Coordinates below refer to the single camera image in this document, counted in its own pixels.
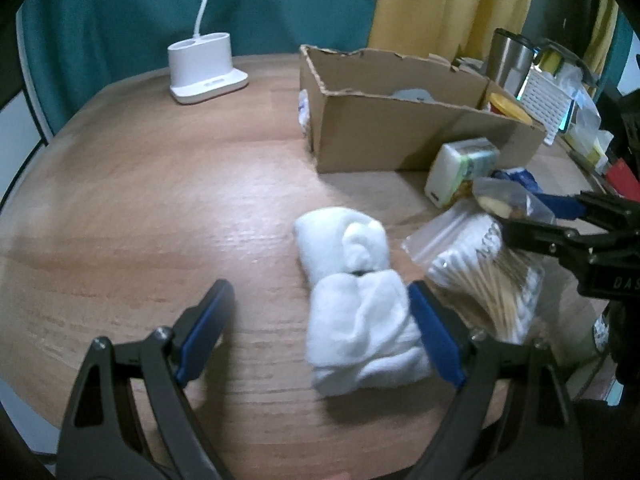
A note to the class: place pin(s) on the white towel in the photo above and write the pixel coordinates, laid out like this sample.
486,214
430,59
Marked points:
355,300

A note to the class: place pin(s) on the blue packet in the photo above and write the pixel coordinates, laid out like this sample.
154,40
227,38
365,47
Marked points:
520,177

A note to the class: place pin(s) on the white green tissue pack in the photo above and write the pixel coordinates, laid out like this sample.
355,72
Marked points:
457,170

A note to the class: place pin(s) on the small clear snack bag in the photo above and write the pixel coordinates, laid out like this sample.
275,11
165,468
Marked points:
505,200

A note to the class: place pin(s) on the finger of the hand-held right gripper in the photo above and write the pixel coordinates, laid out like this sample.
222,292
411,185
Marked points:
557,206
535,235

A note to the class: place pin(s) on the teal curtain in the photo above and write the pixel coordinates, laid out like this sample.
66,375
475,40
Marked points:
125,15

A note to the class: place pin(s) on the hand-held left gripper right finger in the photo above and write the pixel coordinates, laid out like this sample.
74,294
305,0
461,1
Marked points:
440,335

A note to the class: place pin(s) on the grey object in box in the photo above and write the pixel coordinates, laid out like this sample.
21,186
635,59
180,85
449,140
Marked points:
412,95

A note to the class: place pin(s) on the clear bag of cotton swabs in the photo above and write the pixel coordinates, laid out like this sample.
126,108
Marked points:
475,270

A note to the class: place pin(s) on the clear plastic bags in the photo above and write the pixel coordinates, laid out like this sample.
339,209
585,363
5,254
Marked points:
587,115

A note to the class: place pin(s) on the red object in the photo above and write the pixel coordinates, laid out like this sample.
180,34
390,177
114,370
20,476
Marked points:
622,177

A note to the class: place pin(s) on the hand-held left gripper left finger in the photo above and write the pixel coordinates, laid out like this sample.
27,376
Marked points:
200,335

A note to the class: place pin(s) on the cardboard box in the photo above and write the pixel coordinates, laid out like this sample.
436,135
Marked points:
390,130

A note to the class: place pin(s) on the yellow curtain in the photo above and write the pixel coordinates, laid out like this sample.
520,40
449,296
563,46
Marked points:
450,5

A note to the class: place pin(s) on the white slotted basket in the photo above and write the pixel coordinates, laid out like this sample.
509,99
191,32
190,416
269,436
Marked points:
547,105

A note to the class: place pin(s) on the yellow lidded jar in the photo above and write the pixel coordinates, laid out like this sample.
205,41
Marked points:
507,105

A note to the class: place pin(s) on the stainless steel tumbler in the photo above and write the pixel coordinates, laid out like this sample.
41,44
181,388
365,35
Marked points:
507,60

